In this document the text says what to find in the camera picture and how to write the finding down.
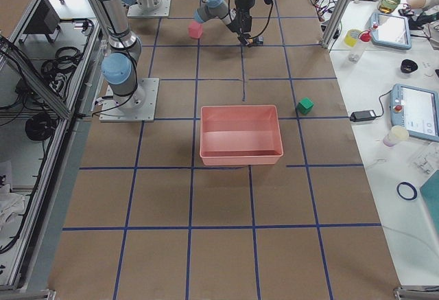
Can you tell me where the pink cube centre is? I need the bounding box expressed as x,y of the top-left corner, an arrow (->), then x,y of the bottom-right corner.
188,21 -> 203,39

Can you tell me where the green cube table edge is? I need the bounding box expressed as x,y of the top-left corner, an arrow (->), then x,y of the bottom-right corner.
296,97 -> 314,115

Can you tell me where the pink plastic bin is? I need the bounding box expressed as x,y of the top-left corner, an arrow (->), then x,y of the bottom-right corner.
200,105 -> 284,166

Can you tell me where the yellow tape roll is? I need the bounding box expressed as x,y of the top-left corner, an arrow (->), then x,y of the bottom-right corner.
344,29 -> 361,47

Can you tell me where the red cap squeeze bottle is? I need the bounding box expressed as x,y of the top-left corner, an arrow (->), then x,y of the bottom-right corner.
348,30 -> 372,62

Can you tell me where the black power adapter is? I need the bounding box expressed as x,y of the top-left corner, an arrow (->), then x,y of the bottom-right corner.
349,110 -> 377,122

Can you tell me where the teach pendant far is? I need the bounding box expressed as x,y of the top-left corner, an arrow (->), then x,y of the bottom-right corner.
370,12 -> 412,50

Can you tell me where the teach pendant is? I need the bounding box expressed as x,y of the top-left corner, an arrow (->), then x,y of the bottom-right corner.
370,12 -> 412,50
390,84 -> 438,142

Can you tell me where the black bowl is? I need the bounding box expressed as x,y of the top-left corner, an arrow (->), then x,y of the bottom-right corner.
400,59 -> 418,74

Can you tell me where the white plastic cup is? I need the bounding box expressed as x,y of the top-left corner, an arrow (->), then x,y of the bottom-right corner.
383,126 -> 410,147

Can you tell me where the teach pendant near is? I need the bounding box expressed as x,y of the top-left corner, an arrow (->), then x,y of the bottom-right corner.
390,84 -> 438,142

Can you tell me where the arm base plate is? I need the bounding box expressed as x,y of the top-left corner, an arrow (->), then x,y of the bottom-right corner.
127,0 -> 171,19
99,78 -> 159,122

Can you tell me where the blue tape ring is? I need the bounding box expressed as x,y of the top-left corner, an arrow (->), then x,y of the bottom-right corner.
396,182 -> 418,202

